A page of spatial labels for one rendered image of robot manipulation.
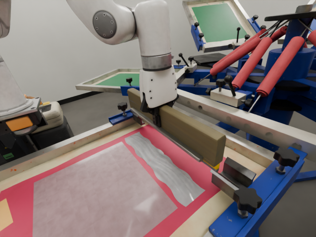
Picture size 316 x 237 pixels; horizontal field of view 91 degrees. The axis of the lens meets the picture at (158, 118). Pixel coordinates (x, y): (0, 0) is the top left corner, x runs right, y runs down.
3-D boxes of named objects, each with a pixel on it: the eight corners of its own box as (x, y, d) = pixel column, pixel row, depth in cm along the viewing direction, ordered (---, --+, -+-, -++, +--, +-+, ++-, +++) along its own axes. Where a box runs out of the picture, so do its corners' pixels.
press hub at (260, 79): (262, 219, 118) (359, -4, 50) (217, 184, 148) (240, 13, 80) (286, 189, 136) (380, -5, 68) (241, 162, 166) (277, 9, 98)
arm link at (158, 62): (163, 50, 43) (164, 60, 45) (135, 55, 39) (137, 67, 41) (182, 51, 38) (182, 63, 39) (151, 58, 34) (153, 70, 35)
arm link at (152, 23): (93, 5, 32) (112, 9, 40) (106, 59, 37) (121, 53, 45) (166, -5, 29) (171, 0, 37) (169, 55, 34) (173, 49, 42)
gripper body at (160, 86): (163, 57, 44) (166, 93, 50) (131, 64, 40) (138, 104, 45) (182, 59, 39) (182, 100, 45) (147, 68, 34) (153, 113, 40)
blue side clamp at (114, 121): (115, 134, 70) (112, 121, 66) (112, 130, 73) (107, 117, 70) (168, 111, 83) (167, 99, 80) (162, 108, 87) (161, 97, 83)
